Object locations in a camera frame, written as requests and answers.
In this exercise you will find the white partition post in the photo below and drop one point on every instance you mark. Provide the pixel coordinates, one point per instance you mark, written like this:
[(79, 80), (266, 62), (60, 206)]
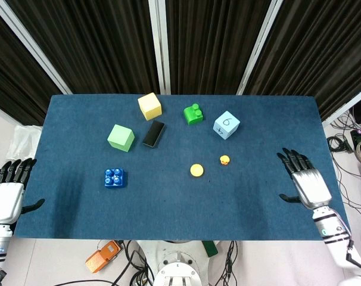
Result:
[(28, 44), (258, 47), (160, 46)]

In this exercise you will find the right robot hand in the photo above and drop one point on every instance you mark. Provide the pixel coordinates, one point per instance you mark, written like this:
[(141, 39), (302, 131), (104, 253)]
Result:
[(310, 181)]

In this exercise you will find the light blue numbered cube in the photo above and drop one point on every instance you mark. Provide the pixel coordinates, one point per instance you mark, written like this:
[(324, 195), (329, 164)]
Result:
[(226, 125)]

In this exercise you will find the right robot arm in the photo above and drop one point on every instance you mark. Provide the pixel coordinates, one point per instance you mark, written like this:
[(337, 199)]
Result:
[(338, 238)]

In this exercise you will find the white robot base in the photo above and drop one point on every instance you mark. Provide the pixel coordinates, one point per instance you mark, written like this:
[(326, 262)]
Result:
[(180, 266)]

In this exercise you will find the blue table cloth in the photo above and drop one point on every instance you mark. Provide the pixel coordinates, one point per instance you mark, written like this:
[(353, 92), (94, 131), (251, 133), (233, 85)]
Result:
[(180, 190)]

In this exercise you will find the light green foam cube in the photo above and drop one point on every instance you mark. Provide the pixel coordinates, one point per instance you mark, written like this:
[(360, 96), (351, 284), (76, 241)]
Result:
[(121, 138)]

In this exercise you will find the small orange toy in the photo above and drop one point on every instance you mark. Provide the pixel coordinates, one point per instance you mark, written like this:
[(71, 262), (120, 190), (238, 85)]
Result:
[(224, 160)]

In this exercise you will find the black rectangular block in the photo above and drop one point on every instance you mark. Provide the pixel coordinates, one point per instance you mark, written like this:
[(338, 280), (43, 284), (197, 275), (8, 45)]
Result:
[(154, 134)]

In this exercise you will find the orange pedal box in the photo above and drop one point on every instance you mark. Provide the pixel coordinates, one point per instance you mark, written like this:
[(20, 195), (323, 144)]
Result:
[(103, 257)]

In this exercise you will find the green block under table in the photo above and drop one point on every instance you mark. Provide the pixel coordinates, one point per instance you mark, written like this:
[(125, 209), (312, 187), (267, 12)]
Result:
[(210, 248)]

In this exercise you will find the green toy building brick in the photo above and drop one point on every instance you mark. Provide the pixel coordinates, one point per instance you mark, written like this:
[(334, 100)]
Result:
[(193, 114)]

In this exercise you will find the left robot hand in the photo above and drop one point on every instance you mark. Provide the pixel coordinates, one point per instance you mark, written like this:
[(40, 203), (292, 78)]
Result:
[(6, 196)]

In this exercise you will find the blue toy building brick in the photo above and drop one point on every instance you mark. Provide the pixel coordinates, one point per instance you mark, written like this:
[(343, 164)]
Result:
[(115, 178)]

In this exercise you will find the white plastic bag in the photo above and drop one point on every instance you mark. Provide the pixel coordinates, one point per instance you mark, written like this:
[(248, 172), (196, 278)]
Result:
[(22, 143)]

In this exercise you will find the pale yellow foam cube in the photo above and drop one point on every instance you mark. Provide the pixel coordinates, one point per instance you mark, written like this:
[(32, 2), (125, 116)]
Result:
[(150, 106)]

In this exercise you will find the yellow round disc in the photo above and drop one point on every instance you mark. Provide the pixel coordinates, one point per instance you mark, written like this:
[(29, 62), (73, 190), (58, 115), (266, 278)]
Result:
[(196, 170)]

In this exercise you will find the black device with pink light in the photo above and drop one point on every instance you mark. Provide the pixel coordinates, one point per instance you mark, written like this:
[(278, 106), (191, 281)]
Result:
[(360, 134)]

